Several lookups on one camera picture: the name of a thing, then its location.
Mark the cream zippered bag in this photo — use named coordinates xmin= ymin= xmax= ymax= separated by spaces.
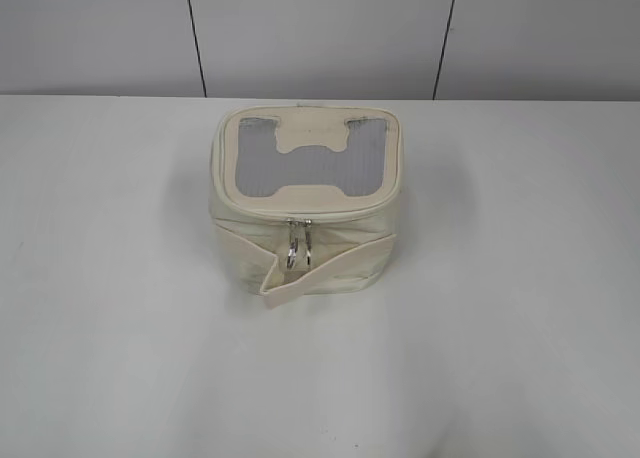
xmin=209 ymin=106 xmax=404 ymax=308

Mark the silver ring zipper pull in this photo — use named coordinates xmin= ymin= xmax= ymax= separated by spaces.
xmin=286 ymin=219 xmax=299 ymax=271

